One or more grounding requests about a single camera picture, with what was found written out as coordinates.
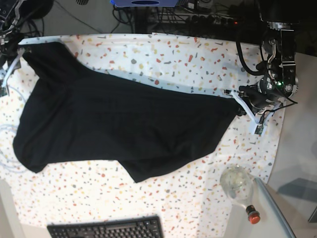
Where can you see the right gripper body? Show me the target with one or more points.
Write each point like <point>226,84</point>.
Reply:
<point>12,18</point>

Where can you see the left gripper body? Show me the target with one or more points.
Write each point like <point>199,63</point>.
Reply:
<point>269,92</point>

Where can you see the black t-shirt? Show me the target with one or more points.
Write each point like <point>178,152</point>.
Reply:
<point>77,114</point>

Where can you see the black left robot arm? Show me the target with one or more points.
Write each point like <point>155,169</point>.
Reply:
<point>277,72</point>

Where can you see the clear bottle with red cap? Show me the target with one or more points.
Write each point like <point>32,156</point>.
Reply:
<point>238,186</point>

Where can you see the blue box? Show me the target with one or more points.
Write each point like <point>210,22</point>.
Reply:
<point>143,3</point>

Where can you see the black power strip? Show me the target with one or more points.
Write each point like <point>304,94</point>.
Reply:
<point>213,19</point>

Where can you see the terrazzo pattern tablecloth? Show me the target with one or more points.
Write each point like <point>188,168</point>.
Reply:
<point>189,201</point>

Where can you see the black computer keyboard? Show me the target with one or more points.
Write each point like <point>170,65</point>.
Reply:
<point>148,227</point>

